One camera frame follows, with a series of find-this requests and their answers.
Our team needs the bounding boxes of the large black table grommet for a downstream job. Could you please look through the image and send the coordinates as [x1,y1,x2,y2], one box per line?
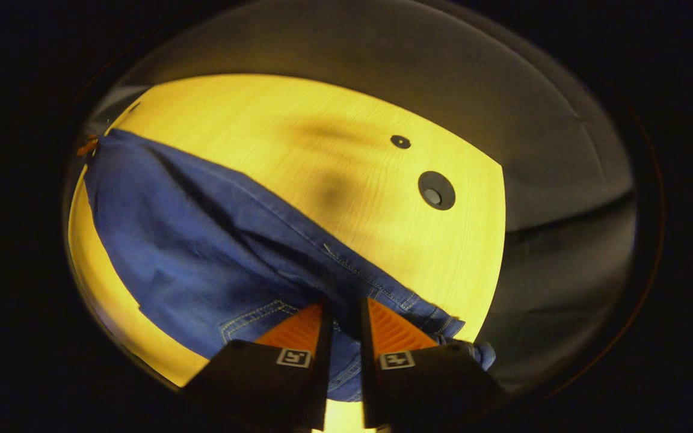
[417,171,457,211]

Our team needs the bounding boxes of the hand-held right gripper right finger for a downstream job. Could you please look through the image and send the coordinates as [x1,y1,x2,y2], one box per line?
[360,298,504,429]

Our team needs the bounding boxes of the blue denim jeans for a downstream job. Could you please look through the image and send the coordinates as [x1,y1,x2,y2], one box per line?
[82,128,497,402]

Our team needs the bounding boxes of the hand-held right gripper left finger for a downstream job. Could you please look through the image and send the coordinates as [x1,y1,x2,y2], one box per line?
[181,302,333,433]

